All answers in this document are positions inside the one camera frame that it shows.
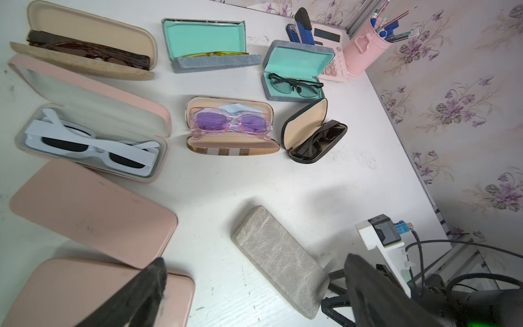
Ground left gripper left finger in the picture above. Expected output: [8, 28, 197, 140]
[78, 258, 168, 326]

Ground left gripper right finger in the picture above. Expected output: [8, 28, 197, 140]
[344, 254, 441, 327]

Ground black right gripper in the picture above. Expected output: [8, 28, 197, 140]
[321, 269, 356, 327]

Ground grey case red sunglasses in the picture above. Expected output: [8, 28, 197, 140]
[232, 205, 329, 320]

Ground beige case black glasses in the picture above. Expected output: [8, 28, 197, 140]
[281, 98, 332, 158]

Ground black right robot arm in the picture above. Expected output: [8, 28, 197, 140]
[321, 272, 522, 326]

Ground pink case white sunglasses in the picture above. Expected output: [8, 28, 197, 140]
[8, 54, 172, 183]

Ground purple pink glasses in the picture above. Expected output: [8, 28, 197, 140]
[188, 108, 272, 140]

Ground plaid case purple glasses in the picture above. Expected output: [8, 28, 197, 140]
[185, 96, 280, 156]

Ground black green-lens glasses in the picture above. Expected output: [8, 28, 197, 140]
[268, 73, 324, 98]

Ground teal case black glasses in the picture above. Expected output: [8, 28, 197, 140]
[261, 40, 335, 102]

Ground beige case brown glasses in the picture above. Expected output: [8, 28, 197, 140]
[10, 1, 158, 81]

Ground grey teal-lined glasses case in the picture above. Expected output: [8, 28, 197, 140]
[162, 19, 262, 74]

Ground brown tortoise glasses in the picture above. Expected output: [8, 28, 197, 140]
[27, 30, 151, 71]

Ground black sunglasses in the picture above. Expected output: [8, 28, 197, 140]
[290, 120, 347, 164]

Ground pink pen cup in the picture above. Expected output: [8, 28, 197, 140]
[343, 18, 392, 77]

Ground pink calculator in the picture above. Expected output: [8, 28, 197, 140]
[310, 22, 351, 83]

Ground blue black stapler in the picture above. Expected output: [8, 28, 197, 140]
[285, 8, 315, 45]

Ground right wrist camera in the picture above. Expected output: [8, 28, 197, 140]
[355, 214, 411, 298]

